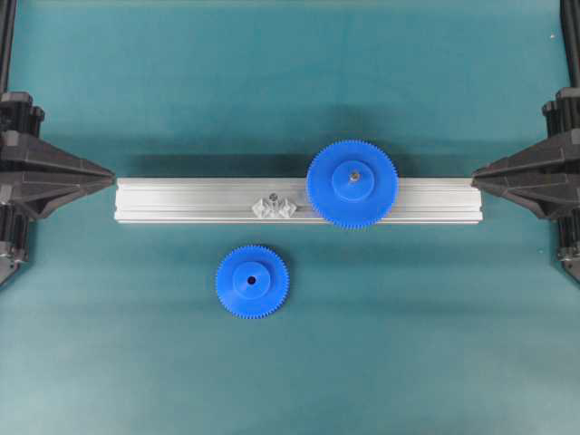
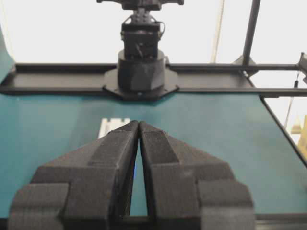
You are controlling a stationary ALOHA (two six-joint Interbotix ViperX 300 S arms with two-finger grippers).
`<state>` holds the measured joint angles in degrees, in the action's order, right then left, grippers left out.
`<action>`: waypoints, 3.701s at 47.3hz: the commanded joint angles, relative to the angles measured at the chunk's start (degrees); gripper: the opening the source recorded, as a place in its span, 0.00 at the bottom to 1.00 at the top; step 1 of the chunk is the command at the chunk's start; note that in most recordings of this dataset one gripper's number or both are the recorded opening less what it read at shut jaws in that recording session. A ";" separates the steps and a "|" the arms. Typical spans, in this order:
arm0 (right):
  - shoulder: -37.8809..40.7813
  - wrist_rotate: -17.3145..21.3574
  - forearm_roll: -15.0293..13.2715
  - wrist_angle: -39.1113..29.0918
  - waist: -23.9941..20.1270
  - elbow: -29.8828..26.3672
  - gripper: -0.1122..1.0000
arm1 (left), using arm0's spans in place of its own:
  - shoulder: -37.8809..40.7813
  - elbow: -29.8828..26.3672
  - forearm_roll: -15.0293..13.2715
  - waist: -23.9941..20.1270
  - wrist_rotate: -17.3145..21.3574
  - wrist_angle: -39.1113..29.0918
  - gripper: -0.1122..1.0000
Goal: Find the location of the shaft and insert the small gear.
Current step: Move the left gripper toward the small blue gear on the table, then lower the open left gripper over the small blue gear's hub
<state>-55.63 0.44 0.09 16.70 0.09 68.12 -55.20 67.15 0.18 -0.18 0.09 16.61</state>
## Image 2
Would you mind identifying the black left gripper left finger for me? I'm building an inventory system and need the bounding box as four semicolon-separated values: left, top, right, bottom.
8;121;139;230

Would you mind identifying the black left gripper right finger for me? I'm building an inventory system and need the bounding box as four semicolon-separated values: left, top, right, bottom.
139;121;256;230

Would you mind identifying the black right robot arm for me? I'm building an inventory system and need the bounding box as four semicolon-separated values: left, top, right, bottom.
103;0;179;101

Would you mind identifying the silver aluminium extrusion rail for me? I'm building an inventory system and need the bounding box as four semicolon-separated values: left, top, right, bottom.
98;118;130;138

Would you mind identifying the black metal table frame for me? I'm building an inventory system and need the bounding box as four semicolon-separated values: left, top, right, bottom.
0;0;307;230

